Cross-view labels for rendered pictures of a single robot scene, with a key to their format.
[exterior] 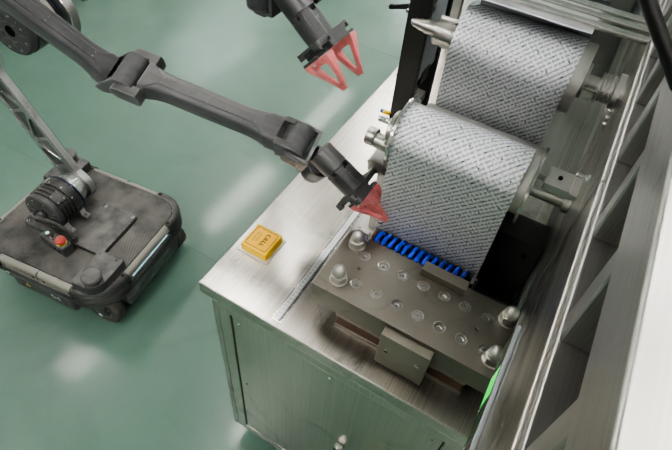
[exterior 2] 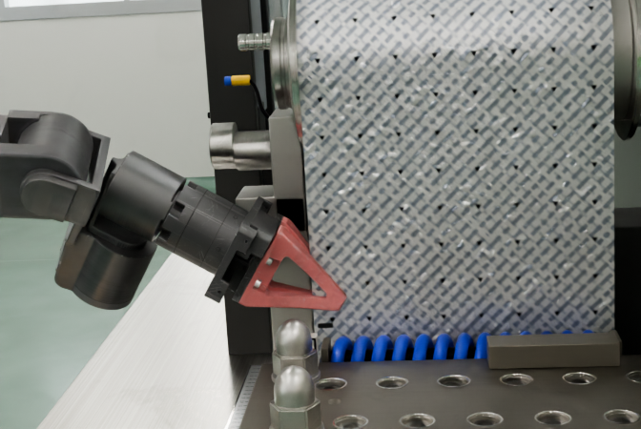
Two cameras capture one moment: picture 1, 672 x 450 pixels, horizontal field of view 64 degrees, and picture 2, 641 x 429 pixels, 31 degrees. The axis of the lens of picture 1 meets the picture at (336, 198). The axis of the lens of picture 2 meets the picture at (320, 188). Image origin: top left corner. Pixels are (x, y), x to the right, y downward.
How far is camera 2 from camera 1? 0.61 m
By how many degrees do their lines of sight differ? 39
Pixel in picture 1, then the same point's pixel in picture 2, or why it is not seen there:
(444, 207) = (472, 164)
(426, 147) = (381, 20)
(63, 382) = not seen: outside the picture
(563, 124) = not seen: hidden behind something
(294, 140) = (50, 141)
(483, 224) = (576, 157)
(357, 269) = (332, 404)
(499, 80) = not seen: outside the picture
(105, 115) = not seen: outside the picture
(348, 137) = (128, 350)
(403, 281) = (463, 388)
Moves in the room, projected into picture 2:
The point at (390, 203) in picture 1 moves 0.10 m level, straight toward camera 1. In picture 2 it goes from (338, 237) to (371, 272)
